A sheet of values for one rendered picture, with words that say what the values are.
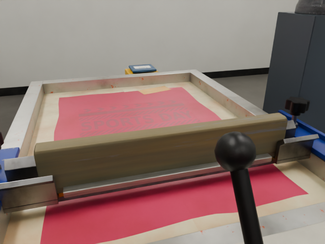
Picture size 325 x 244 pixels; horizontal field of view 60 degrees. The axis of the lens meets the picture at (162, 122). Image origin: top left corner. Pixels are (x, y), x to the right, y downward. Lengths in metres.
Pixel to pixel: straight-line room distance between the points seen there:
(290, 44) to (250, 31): 3.92
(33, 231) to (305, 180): 0.44
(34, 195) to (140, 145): 0.16
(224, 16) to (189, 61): 0.84
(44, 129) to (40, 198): 0.32
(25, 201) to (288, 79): 0.79
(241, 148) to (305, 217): 0.25
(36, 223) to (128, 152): 0.16
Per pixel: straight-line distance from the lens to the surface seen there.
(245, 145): 0.19
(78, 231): 0.43
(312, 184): 0.56
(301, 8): 0.96
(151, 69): 1.18
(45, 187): 0.43
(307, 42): 0.90
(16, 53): 4.19
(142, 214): 0.44
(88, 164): 0.43
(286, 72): 0.97
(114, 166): 0.43
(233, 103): 0.78
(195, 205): 0.46
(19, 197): 0.44
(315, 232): 0.33
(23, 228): 0.46
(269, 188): 0.52
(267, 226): 0.39
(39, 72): 4.21
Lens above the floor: 1.25
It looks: 24 degrees down
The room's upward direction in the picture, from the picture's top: straight up
